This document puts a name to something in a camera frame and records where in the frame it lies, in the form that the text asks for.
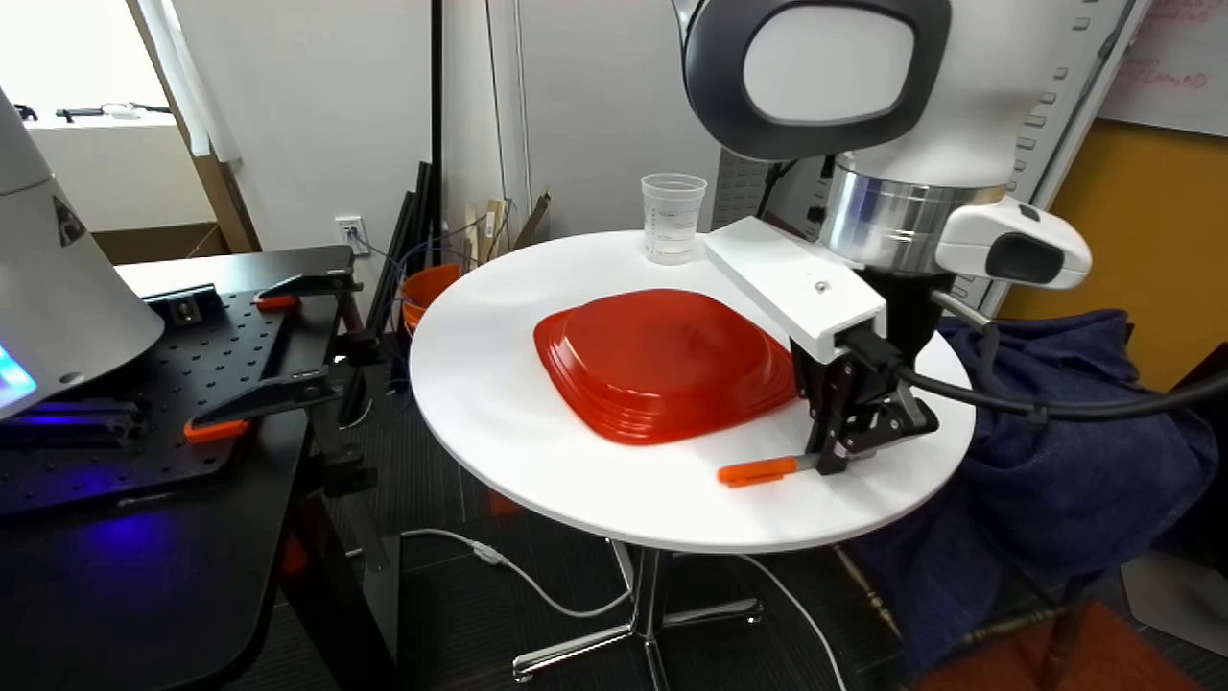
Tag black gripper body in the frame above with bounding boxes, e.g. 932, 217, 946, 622
867, 266, 958, 392

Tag orange marker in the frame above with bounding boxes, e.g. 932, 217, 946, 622
713, 454, 826, 494

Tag clear plastic cup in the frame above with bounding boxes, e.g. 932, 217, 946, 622
638, 167, 711, 270

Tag red square plate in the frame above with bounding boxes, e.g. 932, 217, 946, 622
530, 285, 812, 450

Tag navy blue blanket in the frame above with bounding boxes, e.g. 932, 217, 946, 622
845, 308, 1228, 679

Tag white pegboard panel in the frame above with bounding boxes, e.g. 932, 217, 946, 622
1016, 0, 1143, 222

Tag bundle of wooden sticks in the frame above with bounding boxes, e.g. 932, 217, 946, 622
433, 186, 557, 277

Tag orange bucket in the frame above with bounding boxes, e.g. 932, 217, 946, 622
393, 262, 468, 339

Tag black leaning boards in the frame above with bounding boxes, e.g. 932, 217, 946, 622
364, 158, 448, 339

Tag black perforated breadboard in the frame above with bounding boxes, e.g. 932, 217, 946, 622
0, 280, 358, 522

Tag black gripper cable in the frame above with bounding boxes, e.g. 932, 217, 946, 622
835, 322, 1228, 426

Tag thin white floor cable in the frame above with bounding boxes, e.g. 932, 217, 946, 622
735, 552, 855, 691

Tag metal table pedestal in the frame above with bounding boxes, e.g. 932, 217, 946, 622
506, 542, 775, 691

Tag white floor cable with plug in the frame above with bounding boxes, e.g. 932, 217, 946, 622
392, 522, 640, 627

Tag wall whiteboard with writing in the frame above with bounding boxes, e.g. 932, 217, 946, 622
1096, 0, 1228, 140

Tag white wall outlet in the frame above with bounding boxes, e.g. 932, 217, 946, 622
329, 210, 370, 262

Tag orange handled black clamp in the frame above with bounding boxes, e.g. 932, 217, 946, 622
250, 262, 364, 320
181, 359, 370, 450

